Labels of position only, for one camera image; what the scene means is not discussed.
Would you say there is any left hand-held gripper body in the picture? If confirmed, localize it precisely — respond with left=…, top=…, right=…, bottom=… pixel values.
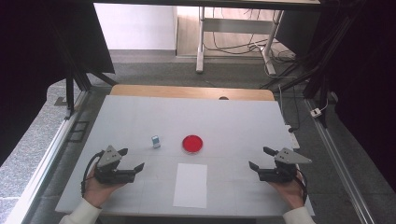
left=93, top=145, right=137, bottom=185

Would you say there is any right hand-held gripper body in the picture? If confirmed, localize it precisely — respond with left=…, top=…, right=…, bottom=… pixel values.
left=257, top=147, right=313, bottom=184

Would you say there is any white paper sheet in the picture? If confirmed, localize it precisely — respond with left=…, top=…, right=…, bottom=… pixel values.
left=172, top=162, right=208, bottom=209

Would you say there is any round red ink pad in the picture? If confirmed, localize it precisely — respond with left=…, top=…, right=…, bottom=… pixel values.
left=181, top=134, right=205, bottom=154

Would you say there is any person's right hand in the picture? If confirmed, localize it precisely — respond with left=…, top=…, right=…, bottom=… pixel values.
left=269, top=171, right=307, bottom=210

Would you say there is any person's left hand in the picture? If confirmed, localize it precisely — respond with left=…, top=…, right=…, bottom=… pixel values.
left=83, top=164, right=125, bottom=209

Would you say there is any black metal stand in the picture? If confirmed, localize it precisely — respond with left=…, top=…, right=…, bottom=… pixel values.
left=260, top=0, right=368, bottom=129
left=52, top=18, right=118, bottom=120

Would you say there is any wooden table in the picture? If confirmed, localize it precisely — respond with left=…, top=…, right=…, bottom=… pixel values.
left=109, top=83, right=276, bottom=102

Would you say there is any black curtain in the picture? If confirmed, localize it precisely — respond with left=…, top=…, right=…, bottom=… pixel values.
left=0, top=0, right=116, bottom=166
left=274, top=0, right=396, bottom=190

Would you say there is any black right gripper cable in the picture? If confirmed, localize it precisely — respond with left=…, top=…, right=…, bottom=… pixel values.
left=295, top=169, right=309, bottom=204

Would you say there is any aluminium floor rail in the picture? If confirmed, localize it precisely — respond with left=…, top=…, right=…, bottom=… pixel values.
left=304, top=98, right=376, bottom=224
left=6, top=90, right=92, bottom=224

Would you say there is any tangle of black floor cables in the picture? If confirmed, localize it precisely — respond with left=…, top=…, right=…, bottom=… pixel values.
left=204, top=7, right=297, bottom=63

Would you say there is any white desk frame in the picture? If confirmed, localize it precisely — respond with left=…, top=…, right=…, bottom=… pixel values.
left=195, top=6, right=285, bottom=76

